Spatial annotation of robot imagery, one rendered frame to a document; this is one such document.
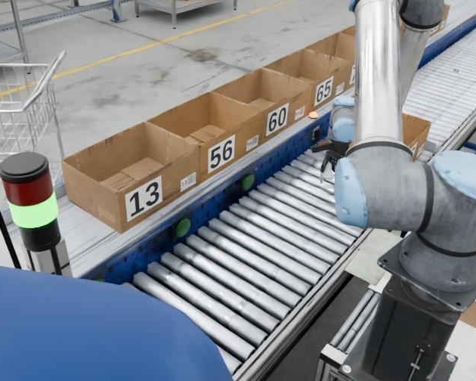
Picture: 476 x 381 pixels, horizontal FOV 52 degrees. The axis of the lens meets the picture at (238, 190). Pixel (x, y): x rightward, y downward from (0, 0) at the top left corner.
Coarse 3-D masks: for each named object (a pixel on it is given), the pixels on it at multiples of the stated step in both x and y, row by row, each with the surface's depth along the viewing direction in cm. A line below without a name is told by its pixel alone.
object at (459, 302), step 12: (396, 252) 119; (384, 264) 116; (396, 264) 116; (396, 276) 114; (408, 276) 112; (420, 288) 110; (432, 288) 109; (432, 300) 116; (444, 300) 106; (456, 300) 106; (468, 300) 106; (456, 312) 105
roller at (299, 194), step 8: (272, 184) 215; (280, 184) 213; (288, 184) 213; (288, 192) 211; (296, 192) 209; (304, 192) 209; (304, 200) 207; (312, 200) 205; (320, 200) 204; (320, 208) 203; (328, 208) 201; (336, 216) 199
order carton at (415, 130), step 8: (408, 120) 237; (416, 120) 235; (424, 120) 232; (408, 128) 239; (416, 128) 236; (424, 128) 234; (408, 136) 241; (416, 136) 238; (424, 136) 228; (352, 144) 217; (408, 144) 243; (424, 144) 236; (416, 152) 228
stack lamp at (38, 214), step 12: (48, 168) 54; (36, 180) 52; (48, 180) 54; (12, 192) 52; (24, 192) 52; (36, 192) 53; (48, 192) 54; (12, 204) 54; (24, 204) 53; (36, 204) 54; (48, 204) 55; (12, 216) 56; (24, 216) 54; (36, 216) 55; (48, 216) 56
